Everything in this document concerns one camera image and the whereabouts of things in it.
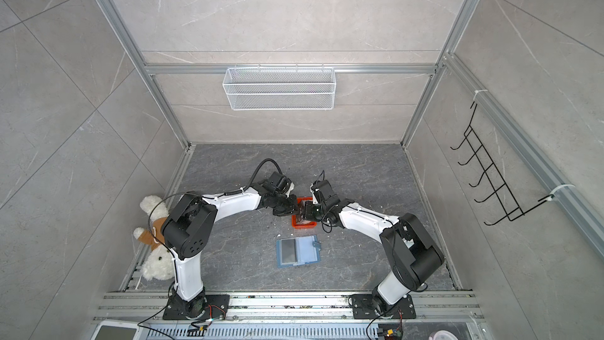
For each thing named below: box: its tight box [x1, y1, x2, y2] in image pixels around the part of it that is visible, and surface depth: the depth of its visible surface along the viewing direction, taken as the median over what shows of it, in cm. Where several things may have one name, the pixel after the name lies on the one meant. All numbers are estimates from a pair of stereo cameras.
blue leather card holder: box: [276, 234, 322, 269], surface depth 86 cm
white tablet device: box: [90, 320, 147, 340], surface depth 67 cm
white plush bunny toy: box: [132, 195, 175, 281], surface depth 78 cm
